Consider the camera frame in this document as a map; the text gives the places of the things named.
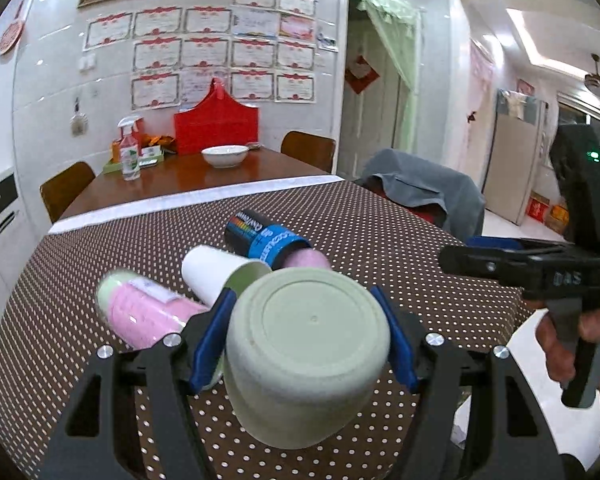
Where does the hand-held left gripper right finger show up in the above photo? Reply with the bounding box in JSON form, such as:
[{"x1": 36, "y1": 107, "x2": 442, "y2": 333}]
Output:
[{"x1": 370, "y1": 285, "x2": 567, "y2": 480}]

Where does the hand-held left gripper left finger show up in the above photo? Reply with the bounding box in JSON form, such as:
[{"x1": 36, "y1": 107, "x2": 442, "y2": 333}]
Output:
[{"x1": 39, "y1": 287, "x2": 237, "y2": 480}]

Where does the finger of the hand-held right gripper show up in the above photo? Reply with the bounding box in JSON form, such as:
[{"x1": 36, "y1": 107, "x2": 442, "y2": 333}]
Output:
[
  {"x1": 438, "y1": 243, "x2": 548, "y2": 287},
  {"x1": 465, "y1": 236, "x2": 576, "y2": 257}
]

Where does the pale green cup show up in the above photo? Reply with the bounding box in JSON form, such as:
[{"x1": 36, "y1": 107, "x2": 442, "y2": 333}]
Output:
[{"x1": 223, "y1": 267, "x2": 392, "y2": 450}]

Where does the white paper cup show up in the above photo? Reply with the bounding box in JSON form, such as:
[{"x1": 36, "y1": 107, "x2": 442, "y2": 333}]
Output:
[{"x1": 181, "y1": 245, "x2": 273, "y2": 308}]

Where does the pink and green cup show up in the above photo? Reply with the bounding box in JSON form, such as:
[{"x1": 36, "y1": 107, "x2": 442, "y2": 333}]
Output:
[{"x1": 96, "y1": 269, "x2": 212, "y2": 353}]

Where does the black and blue cup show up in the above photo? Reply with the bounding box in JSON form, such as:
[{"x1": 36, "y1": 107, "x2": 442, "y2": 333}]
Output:
[{"x1": 224, "y1": 209, "x2": 314, "y2": 271}]

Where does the person's right hand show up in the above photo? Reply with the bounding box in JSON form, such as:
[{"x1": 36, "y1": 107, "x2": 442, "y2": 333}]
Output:
[{"x1": 536, "y1": 299, "x2": 600, "y2": 392}]

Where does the red cardboard box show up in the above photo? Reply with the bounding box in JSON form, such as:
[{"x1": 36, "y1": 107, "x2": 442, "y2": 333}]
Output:
[{"x1": 526, "y1": 192, "x2": 552, "y2": 221}]

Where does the grey cabinet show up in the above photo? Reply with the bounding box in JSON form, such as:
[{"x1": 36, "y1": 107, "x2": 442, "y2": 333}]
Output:
[{"x1": 481, "y1": 88, "x2": 551, "y2": 226}]

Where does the grey cloth over chair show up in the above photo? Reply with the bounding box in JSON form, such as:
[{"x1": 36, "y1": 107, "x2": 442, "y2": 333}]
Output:
[{"x1": 354, "y1": 148, "x2": 487, "y2": 242}]

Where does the ceiling fan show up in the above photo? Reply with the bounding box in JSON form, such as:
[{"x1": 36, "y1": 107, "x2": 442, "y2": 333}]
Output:
[{"x1": 583, "y1": 54, "x2": 600, "y2": 98}]

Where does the brown dotted tablecloth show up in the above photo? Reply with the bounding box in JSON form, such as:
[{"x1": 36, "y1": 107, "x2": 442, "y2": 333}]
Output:
[{"x1": 0, "y1": 180, "x2": 526, "y2": 480}]

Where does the wooden dining table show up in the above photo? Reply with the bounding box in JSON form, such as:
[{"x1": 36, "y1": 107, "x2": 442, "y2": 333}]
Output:
[{"x1": 57, "y1": 146, "x2": 333, "y2": 221}]

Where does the white bowl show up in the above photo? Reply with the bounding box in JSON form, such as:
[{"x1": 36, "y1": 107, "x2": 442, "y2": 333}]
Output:
[{"x1": 201, "y1": 144, "x2": 250, "y2": 169}]

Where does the green tray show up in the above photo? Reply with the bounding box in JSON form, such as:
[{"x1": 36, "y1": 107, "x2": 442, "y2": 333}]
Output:
[{"x1": 102, "y1": 156, "x2": 163, "y2": 175}]

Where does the wooden chair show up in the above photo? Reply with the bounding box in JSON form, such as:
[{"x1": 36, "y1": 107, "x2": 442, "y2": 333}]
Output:
[
  {"x1": 280, "y1": 130, "x2": 337, "y2": 174},
  {"x1": 39, "y1": 161, "x2": 97, "y2": 224}
]

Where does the clear spray bottle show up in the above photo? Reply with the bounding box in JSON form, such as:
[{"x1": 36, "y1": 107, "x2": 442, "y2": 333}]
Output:
[{"x1": 117, "y1": 115, "x2": 144, "y2": 181}]

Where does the red diamond door decoration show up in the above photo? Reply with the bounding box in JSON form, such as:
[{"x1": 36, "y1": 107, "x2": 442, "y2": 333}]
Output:
[{"x1": 344, "y1": 55, "x2": 381, "y2": 95}]

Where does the red gift bag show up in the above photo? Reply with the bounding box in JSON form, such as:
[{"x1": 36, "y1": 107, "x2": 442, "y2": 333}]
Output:
[{"x1": 173, "y1": 78, "x2": 259, "y2": 155}]

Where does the green door curtain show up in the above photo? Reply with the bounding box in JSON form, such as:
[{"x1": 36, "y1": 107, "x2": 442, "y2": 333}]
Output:
[{"x1": 345, "y1": 0, "x2": 423, "y2": 158}]

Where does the hanging wall brush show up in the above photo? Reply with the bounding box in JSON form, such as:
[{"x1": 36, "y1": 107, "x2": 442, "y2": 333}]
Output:
[{"x1": 70, "y1": 96, "x2": 88, "y2": 137}]

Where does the wall of framed certificates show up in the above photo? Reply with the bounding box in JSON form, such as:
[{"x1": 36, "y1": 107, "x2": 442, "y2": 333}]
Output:
[{"x1": 82, "y1": 0, "x2": 341, "y2": 112}]

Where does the red round wall ornament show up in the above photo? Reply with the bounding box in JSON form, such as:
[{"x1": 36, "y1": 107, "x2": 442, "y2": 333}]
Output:
[{"x1": 0, "y1": 0, "x2": 30, "y2": 56}]

